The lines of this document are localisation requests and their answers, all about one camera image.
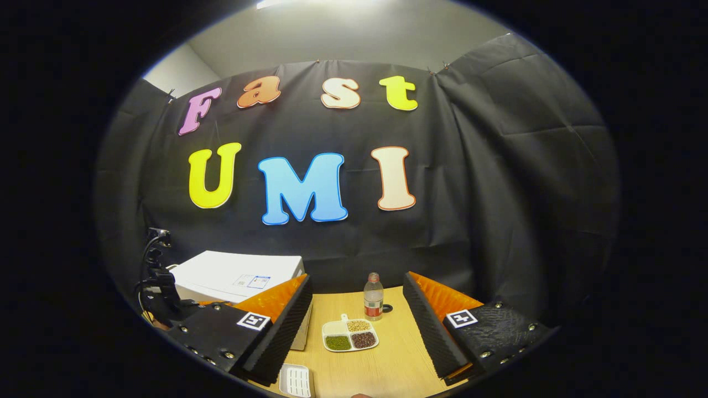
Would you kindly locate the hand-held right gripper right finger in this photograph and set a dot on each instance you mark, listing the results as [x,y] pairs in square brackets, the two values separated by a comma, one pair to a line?
[428,326]

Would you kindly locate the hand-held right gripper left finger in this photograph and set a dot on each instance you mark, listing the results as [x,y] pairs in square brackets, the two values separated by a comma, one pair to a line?
[287,326]

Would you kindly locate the white microwave oven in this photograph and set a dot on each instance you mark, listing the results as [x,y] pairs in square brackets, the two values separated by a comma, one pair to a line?
[221,273]

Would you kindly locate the small white rectangular plate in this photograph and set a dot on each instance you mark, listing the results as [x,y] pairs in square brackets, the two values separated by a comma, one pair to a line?
[296,380]

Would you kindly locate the clear plastic bottle red label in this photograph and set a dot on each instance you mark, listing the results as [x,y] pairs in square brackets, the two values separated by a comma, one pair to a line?
[373,301]

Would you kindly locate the white divided dish of beans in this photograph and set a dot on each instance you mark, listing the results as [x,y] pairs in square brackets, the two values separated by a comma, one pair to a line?
[348,334]

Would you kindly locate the black backdrop cloth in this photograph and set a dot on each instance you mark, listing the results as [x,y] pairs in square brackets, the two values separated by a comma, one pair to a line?
[442,232]

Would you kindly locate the large ceiling light panel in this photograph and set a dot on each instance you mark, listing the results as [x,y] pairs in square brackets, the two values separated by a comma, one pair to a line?
[271,3]

